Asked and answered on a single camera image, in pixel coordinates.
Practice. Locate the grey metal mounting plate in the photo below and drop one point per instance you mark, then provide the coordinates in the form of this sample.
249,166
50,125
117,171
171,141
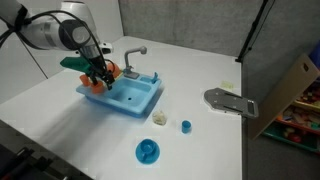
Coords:
230,102

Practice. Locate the orange toy mug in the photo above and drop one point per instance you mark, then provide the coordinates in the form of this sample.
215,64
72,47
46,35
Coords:
97,88

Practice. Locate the grey toy faucet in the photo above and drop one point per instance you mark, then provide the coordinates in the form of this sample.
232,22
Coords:
127,60

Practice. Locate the pale yellow paper note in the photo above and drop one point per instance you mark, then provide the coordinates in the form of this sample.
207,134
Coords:
227,84

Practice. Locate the blue toy tap lever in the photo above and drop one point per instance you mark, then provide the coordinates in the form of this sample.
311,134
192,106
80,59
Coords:
155,78

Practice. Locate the orange toy plate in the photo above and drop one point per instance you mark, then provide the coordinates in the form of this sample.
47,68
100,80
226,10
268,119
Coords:
115,69

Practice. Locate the small orange toy cup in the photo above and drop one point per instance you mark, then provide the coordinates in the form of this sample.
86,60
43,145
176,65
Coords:
84,80

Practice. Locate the small blue toy cup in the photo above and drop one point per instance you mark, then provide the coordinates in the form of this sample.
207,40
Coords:
186,127

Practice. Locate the blue toy saucer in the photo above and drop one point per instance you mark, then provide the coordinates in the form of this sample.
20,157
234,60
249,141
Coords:
151,159

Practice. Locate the black stand pole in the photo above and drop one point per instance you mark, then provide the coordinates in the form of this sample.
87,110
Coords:
253,30

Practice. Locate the wooden toy shelf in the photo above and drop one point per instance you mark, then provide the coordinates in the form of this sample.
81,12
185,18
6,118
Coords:
283,96

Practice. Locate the black stand equipment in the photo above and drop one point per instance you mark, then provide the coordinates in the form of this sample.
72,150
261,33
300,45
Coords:
30,160

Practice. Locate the blue toy mug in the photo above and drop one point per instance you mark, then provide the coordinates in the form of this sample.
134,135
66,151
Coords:
146,147

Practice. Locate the green toy item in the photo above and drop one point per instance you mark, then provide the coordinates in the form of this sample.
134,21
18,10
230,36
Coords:
73,64

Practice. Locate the cream toy sponge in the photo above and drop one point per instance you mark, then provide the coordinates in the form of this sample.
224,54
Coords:
159,118

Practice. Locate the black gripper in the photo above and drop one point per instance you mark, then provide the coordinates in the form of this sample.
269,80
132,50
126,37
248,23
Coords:
95,63

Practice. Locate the blue toy sink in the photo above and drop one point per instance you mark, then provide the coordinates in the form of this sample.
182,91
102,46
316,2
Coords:
133,95

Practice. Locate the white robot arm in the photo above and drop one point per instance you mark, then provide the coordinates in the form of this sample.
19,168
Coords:
46,30

